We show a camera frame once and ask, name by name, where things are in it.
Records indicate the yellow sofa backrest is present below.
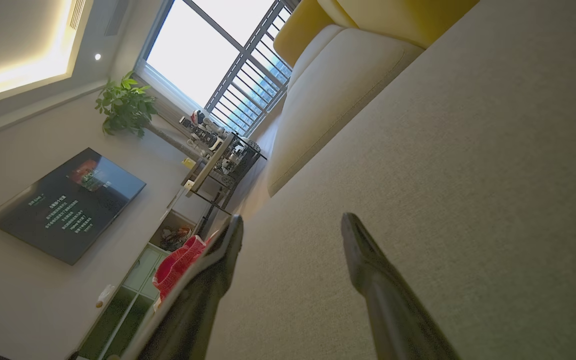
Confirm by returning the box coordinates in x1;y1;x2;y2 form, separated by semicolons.
273;0;480;68

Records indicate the black metal cart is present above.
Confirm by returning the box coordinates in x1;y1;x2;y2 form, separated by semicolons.
180;131;268;211

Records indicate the white television cabinet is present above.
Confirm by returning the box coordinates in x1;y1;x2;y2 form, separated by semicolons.
68;187;219;360

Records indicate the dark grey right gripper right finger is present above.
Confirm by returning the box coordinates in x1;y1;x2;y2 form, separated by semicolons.
340;212;462;360

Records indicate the small grey sofa cushion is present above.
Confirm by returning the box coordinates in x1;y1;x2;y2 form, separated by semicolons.
266;24;425;197

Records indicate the large bright window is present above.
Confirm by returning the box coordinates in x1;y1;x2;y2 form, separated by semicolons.
135;0;301;138

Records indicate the dark tangled items pile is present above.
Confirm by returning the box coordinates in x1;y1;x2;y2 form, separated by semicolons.
160;226;193;252

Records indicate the white ceiling air vent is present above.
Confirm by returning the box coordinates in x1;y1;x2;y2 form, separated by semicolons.
68;0;87;31

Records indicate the black wall-mounted television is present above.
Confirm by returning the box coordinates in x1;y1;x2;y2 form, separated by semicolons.
0;147;147;266

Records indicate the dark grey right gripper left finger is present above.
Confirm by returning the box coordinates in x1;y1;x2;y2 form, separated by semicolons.
120;214;244;360

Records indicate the red white-striped jersey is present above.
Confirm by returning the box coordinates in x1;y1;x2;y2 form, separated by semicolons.
152;235;214;303

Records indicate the dark balcony railing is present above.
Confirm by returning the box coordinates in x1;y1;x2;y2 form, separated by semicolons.
205;0;299;137

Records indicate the white red toy robot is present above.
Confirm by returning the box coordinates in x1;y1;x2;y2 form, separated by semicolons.
179;109;226;151

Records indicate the green potted plant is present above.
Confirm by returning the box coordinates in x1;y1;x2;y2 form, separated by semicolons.
94;71;158;139

